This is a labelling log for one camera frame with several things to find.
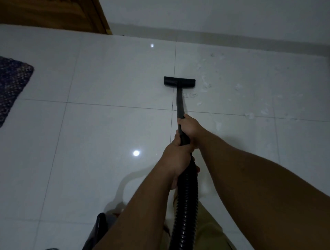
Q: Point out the person's right hand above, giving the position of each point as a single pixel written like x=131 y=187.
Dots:
x=193 y=130

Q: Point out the person's left hand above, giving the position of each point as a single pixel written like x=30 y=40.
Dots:
x=171 y=159

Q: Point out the person's left fingers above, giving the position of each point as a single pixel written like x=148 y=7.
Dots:
x=197 y=169

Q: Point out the person's right fingers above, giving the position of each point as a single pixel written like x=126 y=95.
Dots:
x=183 y=121

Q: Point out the black vacuum wand with nozzle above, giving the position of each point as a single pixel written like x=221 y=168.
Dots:
x=179 y=103

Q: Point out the person's right forearm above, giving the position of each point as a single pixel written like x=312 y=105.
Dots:
x=257 y=195

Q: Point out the person's left forearm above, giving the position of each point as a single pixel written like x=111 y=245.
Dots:
x=139 y=213

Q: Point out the scattered white paper scraps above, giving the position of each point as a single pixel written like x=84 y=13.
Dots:
x=206 y=83

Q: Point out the khaki trousers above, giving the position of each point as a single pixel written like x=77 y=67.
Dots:
x=208 y=231

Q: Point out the black vacuum cleaner body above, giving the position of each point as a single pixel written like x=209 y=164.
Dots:
x=99 y=229

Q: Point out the brown wooden door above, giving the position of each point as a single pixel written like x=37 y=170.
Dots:
x=51 y=12

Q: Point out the dark woven rug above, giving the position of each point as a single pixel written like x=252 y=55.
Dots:
x=11 y=85

